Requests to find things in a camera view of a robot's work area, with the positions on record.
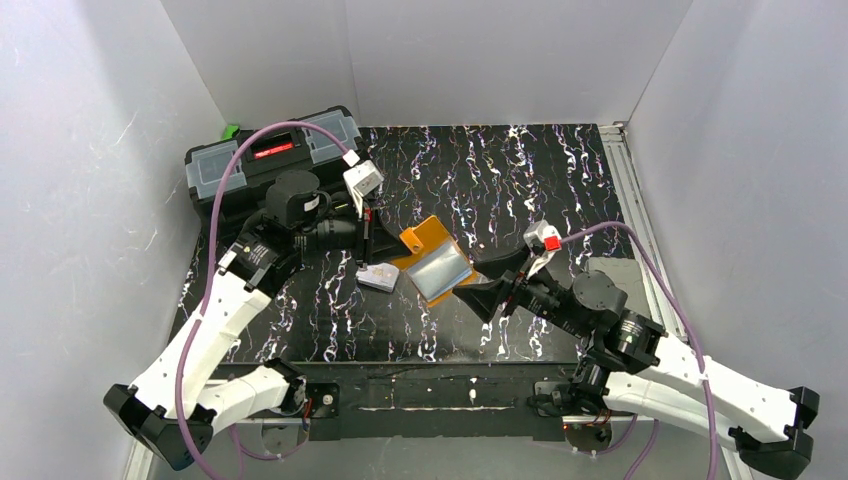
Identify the stack of white cards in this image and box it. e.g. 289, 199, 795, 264
355, 263, 400, 293

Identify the orange card holder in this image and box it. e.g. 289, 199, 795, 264
390, 215, 477, 306

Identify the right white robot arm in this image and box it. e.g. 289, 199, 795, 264
454, 247, 820, 479

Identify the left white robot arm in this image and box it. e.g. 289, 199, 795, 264
104, 162, 409, 470

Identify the black toolbox with grey lids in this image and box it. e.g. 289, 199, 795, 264
184, 127, 349, 237

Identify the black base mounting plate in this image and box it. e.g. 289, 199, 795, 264
294, 362, 576, 441

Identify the green object behind toolbox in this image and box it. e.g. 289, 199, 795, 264
221, 124, 240, 140

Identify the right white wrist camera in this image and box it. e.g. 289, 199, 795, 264
523, 220, 562, 278

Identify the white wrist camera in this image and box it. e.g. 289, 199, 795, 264
523, 220, 562, 278
343, 160, 384, 218

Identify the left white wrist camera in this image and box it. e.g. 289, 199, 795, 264
343, 160, 384, 218

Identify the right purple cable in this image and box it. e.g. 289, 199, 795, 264
543, 221, 720, 480

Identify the purple cable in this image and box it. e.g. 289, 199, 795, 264
173, 121, 362, 480
543, 221, 720, 480

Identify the aluminium frame rail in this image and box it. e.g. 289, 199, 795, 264
599, 122, 753, 480

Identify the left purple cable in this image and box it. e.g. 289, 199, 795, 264
173, 121, 362, 480

